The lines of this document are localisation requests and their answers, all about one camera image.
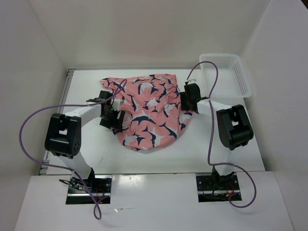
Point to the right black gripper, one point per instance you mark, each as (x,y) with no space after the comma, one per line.
(184,105)

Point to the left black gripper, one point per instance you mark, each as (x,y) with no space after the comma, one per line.
(116,123)

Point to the pink shark print shorts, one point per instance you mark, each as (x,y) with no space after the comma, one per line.
(153,115)

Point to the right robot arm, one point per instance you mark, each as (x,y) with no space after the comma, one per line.
(230,129)

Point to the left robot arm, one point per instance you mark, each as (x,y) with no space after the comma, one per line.
(64,137)

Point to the white plastic basket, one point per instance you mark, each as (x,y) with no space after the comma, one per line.
(232,80)

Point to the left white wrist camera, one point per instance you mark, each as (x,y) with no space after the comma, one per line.
(116,104)

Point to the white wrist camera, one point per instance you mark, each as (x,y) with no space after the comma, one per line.
(190,81)
(116,104)

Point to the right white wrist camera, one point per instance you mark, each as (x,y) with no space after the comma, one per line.
(190,81)

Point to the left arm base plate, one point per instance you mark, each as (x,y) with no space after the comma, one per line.
(77,195)

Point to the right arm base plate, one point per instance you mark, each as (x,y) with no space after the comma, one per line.
(211,188)

